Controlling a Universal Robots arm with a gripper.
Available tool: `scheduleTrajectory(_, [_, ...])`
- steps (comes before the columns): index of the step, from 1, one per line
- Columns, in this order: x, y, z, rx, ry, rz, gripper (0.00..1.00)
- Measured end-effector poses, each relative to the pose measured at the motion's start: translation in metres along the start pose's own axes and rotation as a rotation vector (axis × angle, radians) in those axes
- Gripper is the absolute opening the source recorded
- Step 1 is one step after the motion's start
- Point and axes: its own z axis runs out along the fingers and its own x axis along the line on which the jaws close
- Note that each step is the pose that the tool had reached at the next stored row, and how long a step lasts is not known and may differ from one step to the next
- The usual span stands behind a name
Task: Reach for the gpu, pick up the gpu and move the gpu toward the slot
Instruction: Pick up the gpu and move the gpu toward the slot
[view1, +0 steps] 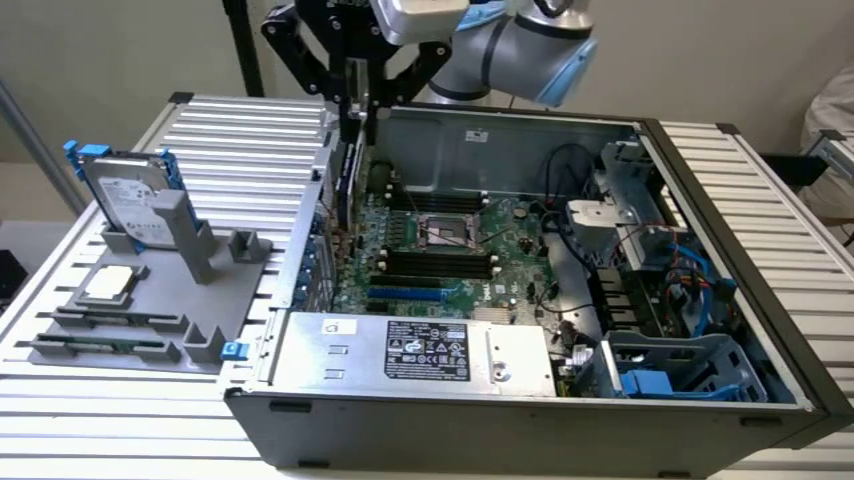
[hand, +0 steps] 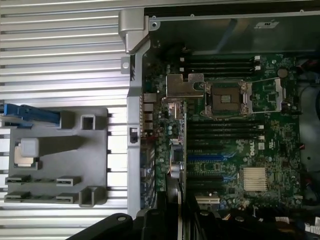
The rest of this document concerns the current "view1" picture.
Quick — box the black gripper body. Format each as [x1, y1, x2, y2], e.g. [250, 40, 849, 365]
[291, 0, 403, 60]

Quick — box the gpu graphics card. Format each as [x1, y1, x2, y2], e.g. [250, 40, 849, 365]
[331, 57, 374, 234]

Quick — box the black RAM slot bank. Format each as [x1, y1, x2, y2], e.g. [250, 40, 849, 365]
[387, 190, 486, 213]
[383, 248, 501, 280]

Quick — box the black expansion slot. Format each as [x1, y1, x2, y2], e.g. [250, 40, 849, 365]
[369, 273, 443, 289]

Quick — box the blue expansion slot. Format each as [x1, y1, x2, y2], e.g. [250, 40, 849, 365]
[366, 286, 447, 302]

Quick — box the CPU socket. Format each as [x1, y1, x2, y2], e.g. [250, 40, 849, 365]
[414, 210, 481, 250]

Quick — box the hard disk in blue caddy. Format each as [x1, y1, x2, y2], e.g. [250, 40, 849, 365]
[63, 140, 202, 254]

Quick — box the metal disk bay cage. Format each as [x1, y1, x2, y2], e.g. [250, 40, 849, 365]
[565, 139, 693, 274]

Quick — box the green motherboard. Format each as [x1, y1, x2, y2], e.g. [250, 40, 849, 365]
[331, 188, 570, 322]

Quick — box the grey metal pole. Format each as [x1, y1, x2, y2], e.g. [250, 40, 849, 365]
[0, 78, 90, 217]

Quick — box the grey parts rack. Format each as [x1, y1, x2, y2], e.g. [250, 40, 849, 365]
[26, 192, 279, 375]

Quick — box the silver CPU chip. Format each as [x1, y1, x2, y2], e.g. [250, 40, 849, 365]
[78, 264, 152, 303]

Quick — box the silver power supply unit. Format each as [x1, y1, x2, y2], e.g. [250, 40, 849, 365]
[264, 311, 561, 398]

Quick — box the person in white clothes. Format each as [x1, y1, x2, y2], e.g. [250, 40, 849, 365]
[798, 63, 854, 226]

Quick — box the green RAM stick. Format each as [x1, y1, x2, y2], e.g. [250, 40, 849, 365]
[31, 335, 180, 355]

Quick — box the open black PC case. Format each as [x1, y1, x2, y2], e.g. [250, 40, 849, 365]
[223, 102, 837, 470]

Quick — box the grey drive cage blue latch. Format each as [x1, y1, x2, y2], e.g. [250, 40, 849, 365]
[597, 330, 770, 402]

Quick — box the black stand post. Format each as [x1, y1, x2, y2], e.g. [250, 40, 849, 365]
[222, 0, 267, 98]

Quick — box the black wire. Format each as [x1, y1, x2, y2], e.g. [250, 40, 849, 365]
[541, 143, 597, 221]

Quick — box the blue wire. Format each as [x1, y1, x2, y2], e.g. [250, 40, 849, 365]
[666, 239, 739, 336]

